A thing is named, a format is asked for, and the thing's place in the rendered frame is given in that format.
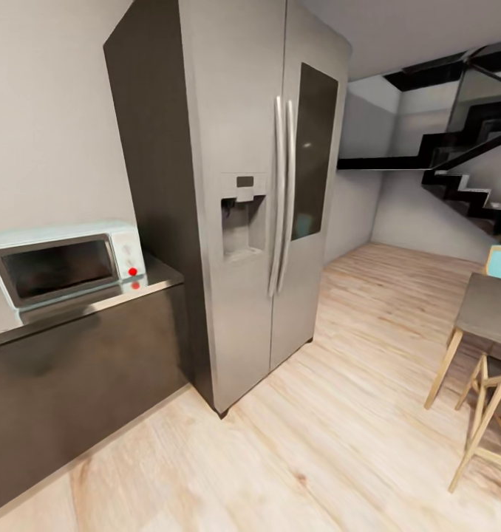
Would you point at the stairs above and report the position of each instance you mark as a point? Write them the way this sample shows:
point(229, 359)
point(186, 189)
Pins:
point(443, 118)

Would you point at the breakfast table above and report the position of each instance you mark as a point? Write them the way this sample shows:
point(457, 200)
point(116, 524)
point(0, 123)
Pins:
point(479, 314)

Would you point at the fridge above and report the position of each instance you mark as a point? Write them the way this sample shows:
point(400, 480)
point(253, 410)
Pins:
point(230, 114)

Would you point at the microwave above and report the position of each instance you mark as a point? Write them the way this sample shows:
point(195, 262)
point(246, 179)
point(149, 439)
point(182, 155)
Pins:
point(48, 262)

